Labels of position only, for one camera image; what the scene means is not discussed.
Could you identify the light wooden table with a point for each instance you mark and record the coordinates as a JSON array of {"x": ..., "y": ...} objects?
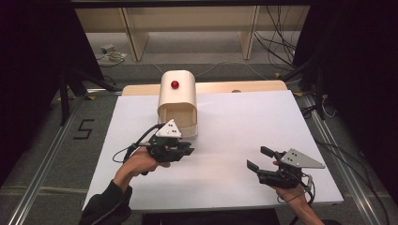
[{"x": 250, "y": 86}]

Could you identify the black metal stand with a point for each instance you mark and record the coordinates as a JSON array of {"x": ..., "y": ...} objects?
[{"x": 319, "y": 93}]

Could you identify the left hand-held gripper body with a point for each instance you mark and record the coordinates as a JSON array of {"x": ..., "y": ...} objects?
[{"x": 164, "y": 150}]

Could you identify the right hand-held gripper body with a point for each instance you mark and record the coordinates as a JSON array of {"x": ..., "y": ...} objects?
[{"x": 295, "y": 159}]

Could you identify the black tripod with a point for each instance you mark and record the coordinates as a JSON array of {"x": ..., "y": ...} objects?
[{"x": 64, "y": 100}]

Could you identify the person's left hand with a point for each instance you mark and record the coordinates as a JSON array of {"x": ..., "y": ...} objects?
[{"x": 140, "y": 162}]

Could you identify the cream small drawer cabinet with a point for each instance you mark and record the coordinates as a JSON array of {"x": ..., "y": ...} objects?
[{"x": 176, "y": 93}]

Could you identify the white power strip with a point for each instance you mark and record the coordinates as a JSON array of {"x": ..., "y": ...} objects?
[{"x": 107, "y": 49}]

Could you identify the light wooden shelf unit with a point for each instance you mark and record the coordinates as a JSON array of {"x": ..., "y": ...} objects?
[{"x": 137, "y": 37}]

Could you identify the aluminium floor rail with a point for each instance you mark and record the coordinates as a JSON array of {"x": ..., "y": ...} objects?
[
  {"x": 341, "y": 156},
  {"x": 37, "y": 178}
]

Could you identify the black curtain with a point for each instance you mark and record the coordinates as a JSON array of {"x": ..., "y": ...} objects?
[
  {"x": 359, "y": 62},
  {"x": 31, "y": 62}
]

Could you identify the person's right hand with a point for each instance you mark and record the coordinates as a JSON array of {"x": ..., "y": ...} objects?
[{"x": 292, "y": 195}]

